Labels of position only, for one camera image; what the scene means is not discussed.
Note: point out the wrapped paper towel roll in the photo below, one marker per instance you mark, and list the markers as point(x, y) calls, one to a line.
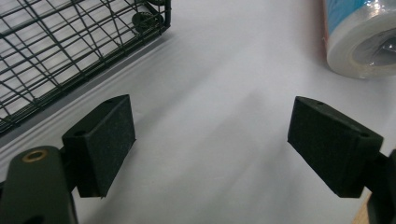
point(358, 37)

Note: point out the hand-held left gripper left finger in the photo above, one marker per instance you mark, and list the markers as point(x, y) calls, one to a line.
point(102, 146)

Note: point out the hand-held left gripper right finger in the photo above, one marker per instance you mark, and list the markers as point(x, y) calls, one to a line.
point(330, 146)

